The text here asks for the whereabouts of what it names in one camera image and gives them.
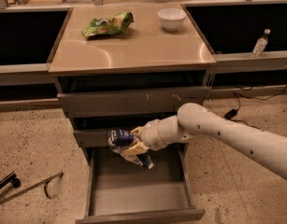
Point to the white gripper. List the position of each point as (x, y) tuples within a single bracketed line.
[(150, 136)]

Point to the blue chip bag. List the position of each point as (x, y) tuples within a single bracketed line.
[(118, 140)]

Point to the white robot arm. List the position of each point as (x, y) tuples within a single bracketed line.
[(267, 149)]

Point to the top grey drawer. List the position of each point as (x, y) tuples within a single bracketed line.
[(120, 103)]

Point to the open bottom grey drawer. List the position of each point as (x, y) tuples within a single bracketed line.
[(120, 192)]

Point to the grey drawer cabinet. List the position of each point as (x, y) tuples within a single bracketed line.
[(144, 56)]

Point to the green chip bag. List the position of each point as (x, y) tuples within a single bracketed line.
[(108, 26)]

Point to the metal rod with hook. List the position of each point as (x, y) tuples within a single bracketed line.
[(44, 183)]

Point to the white bowl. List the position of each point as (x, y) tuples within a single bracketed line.
[(171, 19)]

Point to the black caster wheel leg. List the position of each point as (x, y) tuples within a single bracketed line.
[(10, 179)]

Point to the right grey shelf unit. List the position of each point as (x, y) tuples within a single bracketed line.
[(230, 29)]

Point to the grey shelf unit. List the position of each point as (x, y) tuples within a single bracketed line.
[(29, 37), (230, 29)]

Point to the clear plastic water bottle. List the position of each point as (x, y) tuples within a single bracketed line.
[(261, 43)]

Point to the left grey shelf unit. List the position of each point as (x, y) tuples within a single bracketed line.
[(29, 37)]

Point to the black power adapter with cable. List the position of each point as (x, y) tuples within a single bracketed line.
[(267, 110)]

